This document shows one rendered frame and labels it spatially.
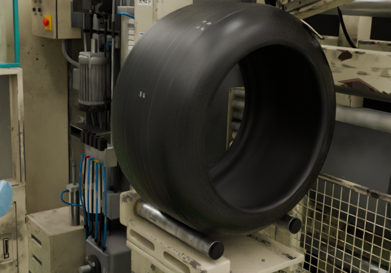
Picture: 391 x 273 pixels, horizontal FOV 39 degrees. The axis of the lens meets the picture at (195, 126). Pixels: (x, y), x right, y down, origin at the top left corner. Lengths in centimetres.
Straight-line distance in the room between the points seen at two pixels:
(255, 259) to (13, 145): 85
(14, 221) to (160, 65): 86
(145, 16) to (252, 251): 74
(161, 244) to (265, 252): 31
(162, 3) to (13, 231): 87
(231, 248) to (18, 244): 72
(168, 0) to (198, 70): 43
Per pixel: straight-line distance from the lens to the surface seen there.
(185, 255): 143
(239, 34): 126
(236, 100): 193
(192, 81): 120
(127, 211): 160
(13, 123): 186
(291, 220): 155
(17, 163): 186
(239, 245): 164
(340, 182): 166
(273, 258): 158
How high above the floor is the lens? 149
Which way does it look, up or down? 13 degrees down
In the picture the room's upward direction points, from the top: 2 degrees clockwise
